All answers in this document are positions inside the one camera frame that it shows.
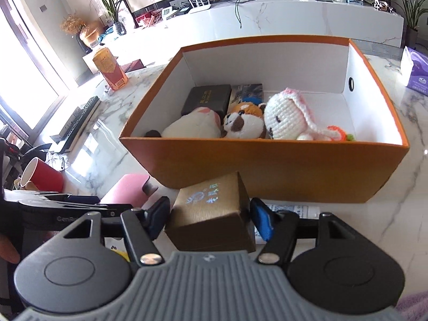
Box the red panda plush toy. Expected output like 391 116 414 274
222 99 266 140

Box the white printed tube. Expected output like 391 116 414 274
254 203 321 245

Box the white crochet bunny keychain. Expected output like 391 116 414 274
264 88 355 141

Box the picture cover book box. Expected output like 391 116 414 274
228 83 264 112

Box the black gift box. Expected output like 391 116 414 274
181 85 231 119

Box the person's left hand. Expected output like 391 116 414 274
0 234 20 265

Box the gold gift box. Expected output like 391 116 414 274
165 172 256 253

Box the red yellow carton box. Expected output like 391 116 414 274
93 47 128 91

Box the white wifi router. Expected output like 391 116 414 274
188 0 211 14

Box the white marble tv cabinet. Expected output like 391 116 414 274
103 0 404 65

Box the black keyboard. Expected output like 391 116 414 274
50 96 101 154

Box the white pink plush rabbit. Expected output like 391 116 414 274
144 106 221 138

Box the purple tissue pack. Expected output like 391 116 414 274
400 47 428 96

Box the green potted plant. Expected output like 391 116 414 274
392 0 427 49

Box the left potted plant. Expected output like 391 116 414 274
102 0 126 36

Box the red paper cup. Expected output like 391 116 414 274
20 157 64 193

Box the large orange cardboard box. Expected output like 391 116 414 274
120 35 409 203

